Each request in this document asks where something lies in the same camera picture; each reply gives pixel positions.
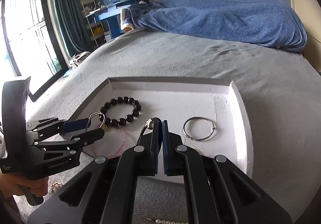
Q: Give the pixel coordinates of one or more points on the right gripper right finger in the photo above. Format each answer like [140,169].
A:
[173,161]

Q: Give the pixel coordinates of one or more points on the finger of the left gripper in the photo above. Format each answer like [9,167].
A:
[77,125]
[89,137]

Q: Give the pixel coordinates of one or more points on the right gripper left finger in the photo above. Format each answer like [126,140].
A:
[152,143]

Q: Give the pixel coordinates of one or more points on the silver bangle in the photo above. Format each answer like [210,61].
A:
[198,129]

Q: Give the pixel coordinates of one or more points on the red gold earrings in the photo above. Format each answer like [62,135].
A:
[199,152]

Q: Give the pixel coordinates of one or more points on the left hand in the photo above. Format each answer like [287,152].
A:
[11,185]

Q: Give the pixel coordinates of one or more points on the grey cardboard tray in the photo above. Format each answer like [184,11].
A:
[175,99]

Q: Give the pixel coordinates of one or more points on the pearl hair clip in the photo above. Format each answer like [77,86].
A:
[160,221]

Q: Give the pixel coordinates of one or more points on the white shelf rack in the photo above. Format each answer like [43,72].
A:
[97,31]

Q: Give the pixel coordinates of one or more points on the window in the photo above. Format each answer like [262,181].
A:
[31,44]

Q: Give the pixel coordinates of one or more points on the green curtain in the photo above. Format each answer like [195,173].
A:
[72,26]

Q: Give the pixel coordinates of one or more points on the blue desk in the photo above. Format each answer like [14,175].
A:
[110,13]

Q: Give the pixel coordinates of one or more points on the grey bed cover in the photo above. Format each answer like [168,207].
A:
[280,89]

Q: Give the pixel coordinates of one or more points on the blue blanket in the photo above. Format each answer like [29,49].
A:
[268,23]

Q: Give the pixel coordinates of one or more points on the cream wardrobe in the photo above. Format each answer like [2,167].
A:
[309,13]

